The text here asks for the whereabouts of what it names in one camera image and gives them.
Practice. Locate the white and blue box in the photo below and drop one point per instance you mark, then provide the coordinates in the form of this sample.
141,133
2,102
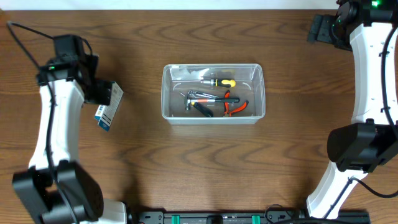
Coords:
105,113

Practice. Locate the small black orange hammer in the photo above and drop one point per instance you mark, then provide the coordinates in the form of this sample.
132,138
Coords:
188,101

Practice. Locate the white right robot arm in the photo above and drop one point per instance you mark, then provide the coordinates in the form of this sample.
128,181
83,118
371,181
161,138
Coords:
368,29

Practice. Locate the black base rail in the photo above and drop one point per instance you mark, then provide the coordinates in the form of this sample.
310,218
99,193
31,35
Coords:
278,215

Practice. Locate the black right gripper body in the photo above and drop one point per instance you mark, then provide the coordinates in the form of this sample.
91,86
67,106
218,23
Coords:
330,30

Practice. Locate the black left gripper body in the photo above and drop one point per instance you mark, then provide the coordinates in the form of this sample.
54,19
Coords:
97,93

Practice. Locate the stubby yellow black screwdriver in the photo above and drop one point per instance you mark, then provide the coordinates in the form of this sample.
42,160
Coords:
225,83

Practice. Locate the slim black yellow screwdriver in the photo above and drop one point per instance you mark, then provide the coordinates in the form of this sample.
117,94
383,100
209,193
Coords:
202,109

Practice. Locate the clear plastic container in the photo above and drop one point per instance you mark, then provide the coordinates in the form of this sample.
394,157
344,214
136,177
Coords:
178,79

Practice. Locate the silver wrench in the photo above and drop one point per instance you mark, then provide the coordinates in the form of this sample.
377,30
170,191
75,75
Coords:
198,94

